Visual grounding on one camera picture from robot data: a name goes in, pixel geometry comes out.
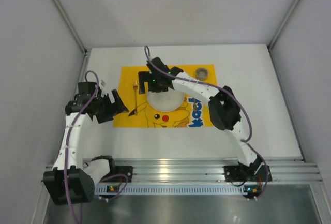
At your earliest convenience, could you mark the copper spoon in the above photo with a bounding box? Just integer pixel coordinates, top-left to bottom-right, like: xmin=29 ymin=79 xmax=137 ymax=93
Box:
xmin=192 ymin=98 xmax=197 ymax=112

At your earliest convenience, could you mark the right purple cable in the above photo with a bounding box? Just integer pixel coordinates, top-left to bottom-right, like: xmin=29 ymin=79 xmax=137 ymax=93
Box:
xmin=144 ymin=45 xmax=268 ymax=201

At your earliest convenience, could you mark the white paper plate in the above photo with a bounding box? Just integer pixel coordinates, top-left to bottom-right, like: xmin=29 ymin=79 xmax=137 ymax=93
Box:
xmin=147 ymin=88 xmax=185 ymax=112

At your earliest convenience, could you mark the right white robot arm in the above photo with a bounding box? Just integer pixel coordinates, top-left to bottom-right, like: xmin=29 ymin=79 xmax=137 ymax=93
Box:
xmin=138 ymin=55 xmax=263 ymax=176

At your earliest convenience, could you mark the yellow Pikachu placemat cloth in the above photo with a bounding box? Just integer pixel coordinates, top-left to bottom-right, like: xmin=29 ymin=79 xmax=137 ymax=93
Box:
xmin=113 ymin=66 xmax=212 ymax=128

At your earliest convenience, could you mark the aluminium mounting rail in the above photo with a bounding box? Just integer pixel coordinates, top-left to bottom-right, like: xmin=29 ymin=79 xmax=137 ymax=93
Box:
xmin=40 ymin=143 xmax=323 ymax=183

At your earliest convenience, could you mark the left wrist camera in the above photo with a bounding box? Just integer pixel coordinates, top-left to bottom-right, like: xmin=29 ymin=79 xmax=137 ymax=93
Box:
xmin=99 ymin=80 xmax=106 ymax=91

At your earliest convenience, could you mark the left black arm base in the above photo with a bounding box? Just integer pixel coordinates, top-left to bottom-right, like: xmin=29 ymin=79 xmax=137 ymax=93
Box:
xmin=101 ymin=166 xmax=133 ymax=183

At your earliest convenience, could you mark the copper fork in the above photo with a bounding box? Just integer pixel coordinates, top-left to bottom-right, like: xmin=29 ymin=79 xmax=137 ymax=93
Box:
xmin=133 ymin=80 xmax=138 ymax=115

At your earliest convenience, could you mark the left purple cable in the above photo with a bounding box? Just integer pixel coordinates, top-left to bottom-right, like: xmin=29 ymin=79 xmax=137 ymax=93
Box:
xmin=63 ymin=70 xmax=129 ymax=224

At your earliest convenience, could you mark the purple cable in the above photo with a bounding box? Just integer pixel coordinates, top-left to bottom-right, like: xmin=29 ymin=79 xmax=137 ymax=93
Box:
xmin=144 ymin=45 xmax=268 ymax=201
xmin=63 ymin=70 xmax=129 ymax=224

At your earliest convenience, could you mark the perforated grey cable duct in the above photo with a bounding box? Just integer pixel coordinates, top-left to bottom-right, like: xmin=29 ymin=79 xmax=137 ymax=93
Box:
xmin=95 ymin=184 xmax=259 ymax=196

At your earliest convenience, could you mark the small grey cup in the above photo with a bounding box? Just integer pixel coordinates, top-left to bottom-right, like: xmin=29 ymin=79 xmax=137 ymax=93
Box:
xmin=195 ymin=67 xmax=209 ymax=81

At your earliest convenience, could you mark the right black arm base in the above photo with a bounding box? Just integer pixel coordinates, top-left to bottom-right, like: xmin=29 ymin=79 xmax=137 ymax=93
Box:
xmin=223 ymin=156 xmax=272 ymax=183

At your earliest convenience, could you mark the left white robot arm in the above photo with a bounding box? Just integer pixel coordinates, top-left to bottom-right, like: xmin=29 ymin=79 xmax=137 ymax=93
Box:
xmin=43 ymin=82 xmax=128 ymax=205

